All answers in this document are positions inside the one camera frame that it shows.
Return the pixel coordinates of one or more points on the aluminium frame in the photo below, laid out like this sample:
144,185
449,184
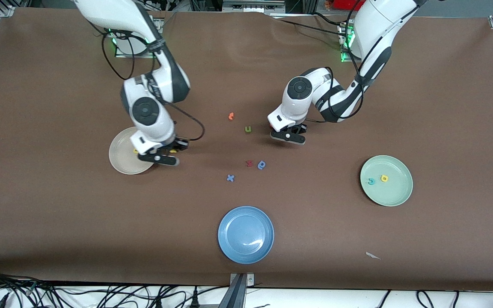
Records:
253,6

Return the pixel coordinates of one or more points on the aluminium table edge bracket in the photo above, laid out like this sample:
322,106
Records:
240,291

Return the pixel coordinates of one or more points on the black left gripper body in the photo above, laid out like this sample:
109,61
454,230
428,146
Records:
300,127

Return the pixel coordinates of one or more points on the brown table cover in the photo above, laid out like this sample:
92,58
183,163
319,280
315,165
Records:
246,85

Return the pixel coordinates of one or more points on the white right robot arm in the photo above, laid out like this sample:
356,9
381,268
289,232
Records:
161,124

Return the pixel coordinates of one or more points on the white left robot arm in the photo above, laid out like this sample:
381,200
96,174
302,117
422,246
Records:
370,17

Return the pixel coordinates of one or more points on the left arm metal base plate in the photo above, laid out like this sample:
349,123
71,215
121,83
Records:
349,60

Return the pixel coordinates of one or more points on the beige round plate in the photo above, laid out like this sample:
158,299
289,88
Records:
120,154

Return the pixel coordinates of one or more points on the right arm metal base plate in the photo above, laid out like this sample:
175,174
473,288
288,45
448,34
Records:
144,55

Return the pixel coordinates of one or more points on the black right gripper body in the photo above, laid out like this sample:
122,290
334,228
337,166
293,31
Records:
178,145

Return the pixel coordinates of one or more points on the white paper scrap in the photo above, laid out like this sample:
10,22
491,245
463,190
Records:
372,256

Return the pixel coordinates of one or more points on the yellow foam letter a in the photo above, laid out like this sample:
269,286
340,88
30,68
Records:
384,178

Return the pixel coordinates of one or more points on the blue foam letter q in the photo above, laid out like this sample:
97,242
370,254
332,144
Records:
262,164

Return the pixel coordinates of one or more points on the red box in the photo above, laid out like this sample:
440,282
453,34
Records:
340,4

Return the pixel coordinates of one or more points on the green round plate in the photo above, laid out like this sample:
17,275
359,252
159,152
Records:
394,192

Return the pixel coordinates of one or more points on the blue round plate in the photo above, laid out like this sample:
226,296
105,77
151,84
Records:
246,235

